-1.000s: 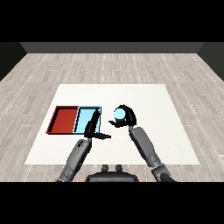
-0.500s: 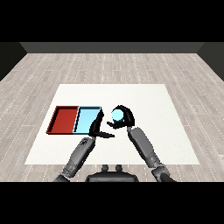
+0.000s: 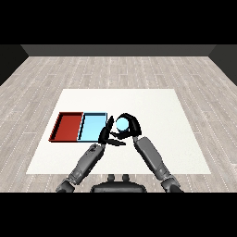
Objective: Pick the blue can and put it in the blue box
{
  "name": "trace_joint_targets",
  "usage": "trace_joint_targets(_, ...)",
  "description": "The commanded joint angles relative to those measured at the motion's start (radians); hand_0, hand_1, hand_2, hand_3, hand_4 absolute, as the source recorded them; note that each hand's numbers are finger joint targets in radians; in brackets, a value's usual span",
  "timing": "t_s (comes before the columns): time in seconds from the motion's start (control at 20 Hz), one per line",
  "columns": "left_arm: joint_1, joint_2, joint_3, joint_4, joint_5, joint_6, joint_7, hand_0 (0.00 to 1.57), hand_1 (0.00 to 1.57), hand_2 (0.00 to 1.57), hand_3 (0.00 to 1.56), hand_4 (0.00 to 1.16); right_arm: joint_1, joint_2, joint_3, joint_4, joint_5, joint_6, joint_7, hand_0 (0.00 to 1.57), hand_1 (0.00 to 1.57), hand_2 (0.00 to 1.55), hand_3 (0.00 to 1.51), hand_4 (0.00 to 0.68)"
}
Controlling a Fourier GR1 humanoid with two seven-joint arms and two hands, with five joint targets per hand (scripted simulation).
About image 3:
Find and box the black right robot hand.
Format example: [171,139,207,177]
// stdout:
[109,112,143,140]

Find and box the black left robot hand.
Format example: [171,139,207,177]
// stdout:
[97,115,127,147]

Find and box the blue can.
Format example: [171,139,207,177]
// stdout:
[114,118,131,136]

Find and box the light blue shallow open box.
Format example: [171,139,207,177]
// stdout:
[76,111,109,143]

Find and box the red shallow open box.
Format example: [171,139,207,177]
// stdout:
[48,111,84,143]

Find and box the dark grey robot body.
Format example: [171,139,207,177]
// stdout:
[90,173,147,193]

